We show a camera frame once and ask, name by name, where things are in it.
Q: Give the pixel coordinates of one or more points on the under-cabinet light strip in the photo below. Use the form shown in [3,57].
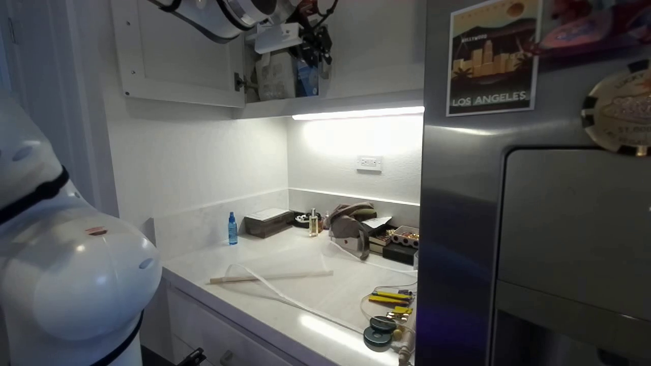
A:
[358,112]

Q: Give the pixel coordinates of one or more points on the Los Angeles poster magnet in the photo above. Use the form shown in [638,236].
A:
[494,62]

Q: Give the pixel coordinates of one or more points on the brown crumpled cloth pile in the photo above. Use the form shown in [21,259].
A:
[353,213]

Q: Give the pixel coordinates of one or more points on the stainless steel refrigerator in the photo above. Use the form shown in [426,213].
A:
[468,236]

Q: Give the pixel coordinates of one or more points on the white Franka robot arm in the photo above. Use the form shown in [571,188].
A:
[73,291]

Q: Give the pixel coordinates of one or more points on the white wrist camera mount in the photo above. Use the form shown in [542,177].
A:
[277,40]

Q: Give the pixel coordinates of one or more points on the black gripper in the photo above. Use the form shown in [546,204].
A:
[315,42]

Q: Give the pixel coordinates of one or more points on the small amber bottle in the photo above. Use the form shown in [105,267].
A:
[313,225]

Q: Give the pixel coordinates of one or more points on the small yellow object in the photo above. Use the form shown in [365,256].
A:
[402,312]

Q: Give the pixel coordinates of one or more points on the grey crumpled bag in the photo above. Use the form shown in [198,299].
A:
[349,236]

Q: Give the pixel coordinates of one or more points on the red pink fridge magnet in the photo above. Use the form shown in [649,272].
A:
[590,33]

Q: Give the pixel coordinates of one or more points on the white bag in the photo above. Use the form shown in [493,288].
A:
[276,77]

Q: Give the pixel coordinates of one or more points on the black box with holes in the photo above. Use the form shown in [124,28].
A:
[402,247]

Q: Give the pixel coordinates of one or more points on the dark tape roll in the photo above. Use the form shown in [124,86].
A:
[376,340]
[383,324]

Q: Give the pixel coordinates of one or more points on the white base cabinet drawer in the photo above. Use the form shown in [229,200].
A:
[204,333]

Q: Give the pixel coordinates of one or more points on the blue packet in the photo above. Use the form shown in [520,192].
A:
[305,79]

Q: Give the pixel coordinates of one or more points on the round poker chip magnet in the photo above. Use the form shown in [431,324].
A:
[623,112]

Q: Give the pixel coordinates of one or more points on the white wall cabinet frame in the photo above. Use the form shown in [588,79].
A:
[285,109]

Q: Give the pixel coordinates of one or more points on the refrigerator dispenser panel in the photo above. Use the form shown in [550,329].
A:
[576,236]

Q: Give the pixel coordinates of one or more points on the rolled white paper tube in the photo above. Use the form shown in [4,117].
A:
[272,277]

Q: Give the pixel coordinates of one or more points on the blue plastic bottle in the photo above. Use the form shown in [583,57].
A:
[232,233]

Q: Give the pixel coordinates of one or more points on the white wall outlet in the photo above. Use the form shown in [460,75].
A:
[370,163]

